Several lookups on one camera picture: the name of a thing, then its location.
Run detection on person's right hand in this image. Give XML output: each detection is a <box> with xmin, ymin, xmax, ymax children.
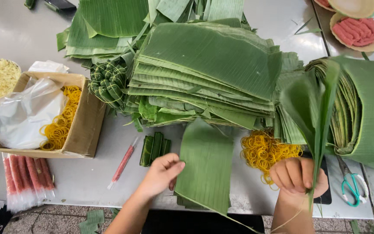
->
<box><xmin>269</xmin><ymin>158</ymin><xmax>329</xmax><ymax>199</ymax></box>

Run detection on person's left hand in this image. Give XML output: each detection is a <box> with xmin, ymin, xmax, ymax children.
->
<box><xmin>137</xmin><ymin>153</ymin><xmax>186</xmax><ymax>199</ymax></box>

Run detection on banana leaf sheet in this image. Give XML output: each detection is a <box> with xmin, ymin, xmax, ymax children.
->
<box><xmin>173</xmin><ymin>118</ymin><xmax>260</xmax><ymax>233</ymax></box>

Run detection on banana leaf strip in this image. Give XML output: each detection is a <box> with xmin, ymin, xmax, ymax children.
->
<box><xmin>279</xmin><ymin>60</ymin><xmax>342</xmax><ymax>212</ymax></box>

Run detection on small leaf-wrapped parcel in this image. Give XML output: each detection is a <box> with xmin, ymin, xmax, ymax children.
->
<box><xmin>151</xmin><ymin>132</ymin><xmax>164</xmax><ymax>161</ymax></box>
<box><xmin>139</xmin><ymin>135</ymin><xmax>154</xmax><ymax>167</ymax></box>
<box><xmin>160</xmin><ymin>139</ymin><xmax>172</xmax><ymax>157</ymax></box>

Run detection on single red sausage stick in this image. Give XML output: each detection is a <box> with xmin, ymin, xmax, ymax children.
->
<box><xmin>107</xmin><ymin>136</ymin><xmax>140</xmax><ymax>190</ymax></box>

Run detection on pile of yellow rubber bands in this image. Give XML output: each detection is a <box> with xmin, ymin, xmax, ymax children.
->
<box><xmin>240</xmin><ymin>129</ymin><xmax>303</xmax><ymax>191</ymax></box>

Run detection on black flat slab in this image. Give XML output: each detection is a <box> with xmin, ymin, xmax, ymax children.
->
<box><xmin>301</xmin><ymin>151</ymin><xmax>333</xmax><ymax>205</ymax></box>

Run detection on leaf scraps on ground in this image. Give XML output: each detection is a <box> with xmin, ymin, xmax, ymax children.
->
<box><xmin>78</xmin><ymin>208</ymin><xmax>121</xmax><ymax>234</ymax></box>

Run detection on cardboard box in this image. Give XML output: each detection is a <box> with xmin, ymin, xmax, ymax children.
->
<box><xmin>0</xmin><ymin>71</ymin><xmax>106</xmax><ymax>159</ymax></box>

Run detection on rolled bundle of banana leaves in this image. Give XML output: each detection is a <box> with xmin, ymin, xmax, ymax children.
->
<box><xmin>305</xmin><ymin>55</ymin><xmax>374</xmax><ymax>173</ymax></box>

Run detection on bundle of leaf-wrapped parcels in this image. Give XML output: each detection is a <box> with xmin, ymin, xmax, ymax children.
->
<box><xmin>88</xmin><ymin>61</ymin><xmax>128</xmax><ymax>110</ymax></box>

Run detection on yellow rubber bands in carton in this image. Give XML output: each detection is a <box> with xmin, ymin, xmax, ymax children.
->
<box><xmin>39</xmin><ymin>85</ymin><xmax>82</xmax><ymax>151</ymax></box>

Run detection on stack of cut banana leaves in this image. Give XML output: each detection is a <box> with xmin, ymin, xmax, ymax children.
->
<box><xmin>124</xmin><ymin>21</ymin><xmax>307</xmax><ymax>145</ymax></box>

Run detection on row of plastic-wrapped red sausages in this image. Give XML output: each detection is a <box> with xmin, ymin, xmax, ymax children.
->
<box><xmin>2</xmin><ymin>153</ymin><xmax>56</xmax><ymax>214</ymax></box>

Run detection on thin leaf slivers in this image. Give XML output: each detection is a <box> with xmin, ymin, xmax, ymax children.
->
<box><xmin>291</xmin><ymin>17</ymin><xmax>322</xmax><ymax>36</ymax></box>

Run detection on clear plastic bag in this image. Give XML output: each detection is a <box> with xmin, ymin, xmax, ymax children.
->
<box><xmin>0</xmin><ymin>77</ymin><xmax>66</xmax><ymax>150</ymax></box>

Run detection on white plastic bag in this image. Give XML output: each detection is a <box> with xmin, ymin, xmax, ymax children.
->
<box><xmin>28</xmin><ymin>60</ymin><xmax>70</xmax><ymax>74</ymax></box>

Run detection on pile of pink meat sticks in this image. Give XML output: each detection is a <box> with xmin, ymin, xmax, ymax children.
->
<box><xmin>332</xmin><ymin>17</ymin><xmax>374</xmax><ymax>47</ymax></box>

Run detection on heap of large banana leaves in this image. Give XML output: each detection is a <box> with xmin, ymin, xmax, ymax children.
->
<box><xmin>56</xmin><ymin>0</ymin><xmax>256</xmax><ymax>69</ymax></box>

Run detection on beige tray with pink meat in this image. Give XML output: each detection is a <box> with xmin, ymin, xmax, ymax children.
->
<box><xmin>314</xmin><ymin>0</ymin><xmax>337</xmax><ymax>12</ymax></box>

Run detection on empty beige tray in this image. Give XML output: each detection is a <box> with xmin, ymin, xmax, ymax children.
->
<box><xmin>327</xmin><ymin>0</ymin><xmax>374</xmax><ymax>19</ymax></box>

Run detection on dark flat object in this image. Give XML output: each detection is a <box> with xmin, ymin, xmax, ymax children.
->
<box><xmin>44</xmin><ymin>0</ymin><xmax>77</xmax><ymax>13</ymax></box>

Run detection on teal-handled scissors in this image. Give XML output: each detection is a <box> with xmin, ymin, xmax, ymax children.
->
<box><xmin>336</xmin><ymin>155</ymin><xmax>369</xmax><ymax>207</ymax></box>

